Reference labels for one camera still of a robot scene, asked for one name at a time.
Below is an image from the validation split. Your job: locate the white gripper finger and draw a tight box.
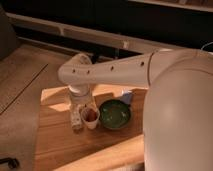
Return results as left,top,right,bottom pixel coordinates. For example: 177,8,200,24
70,104,83,131

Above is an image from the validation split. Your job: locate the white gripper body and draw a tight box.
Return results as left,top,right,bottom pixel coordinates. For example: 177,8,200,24
68,84,92,107

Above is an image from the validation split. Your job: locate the white ceramic cup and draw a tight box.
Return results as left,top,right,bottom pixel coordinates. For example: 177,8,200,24
81,107,100,129

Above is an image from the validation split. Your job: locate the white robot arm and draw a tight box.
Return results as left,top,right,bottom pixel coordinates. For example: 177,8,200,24
58,49,213,171

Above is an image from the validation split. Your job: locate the wooden table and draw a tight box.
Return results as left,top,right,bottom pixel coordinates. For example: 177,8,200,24
34,85,147,171

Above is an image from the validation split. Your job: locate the green bowl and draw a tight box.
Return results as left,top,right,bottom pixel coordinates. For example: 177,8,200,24
99,99,131,129

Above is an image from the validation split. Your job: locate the black chair caster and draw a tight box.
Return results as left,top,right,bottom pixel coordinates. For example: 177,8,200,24
0,158,20,169

